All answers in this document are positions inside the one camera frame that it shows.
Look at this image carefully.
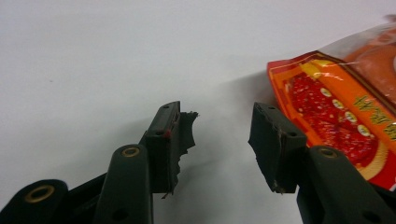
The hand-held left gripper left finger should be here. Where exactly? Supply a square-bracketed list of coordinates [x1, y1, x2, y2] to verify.
[92, 100, 200, 224]

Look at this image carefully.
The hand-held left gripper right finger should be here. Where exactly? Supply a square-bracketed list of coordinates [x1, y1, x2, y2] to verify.
[247, 102, 396, 224]

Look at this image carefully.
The red orange food packet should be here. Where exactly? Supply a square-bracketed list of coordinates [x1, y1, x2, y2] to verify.
[266, 14, 396, 192]

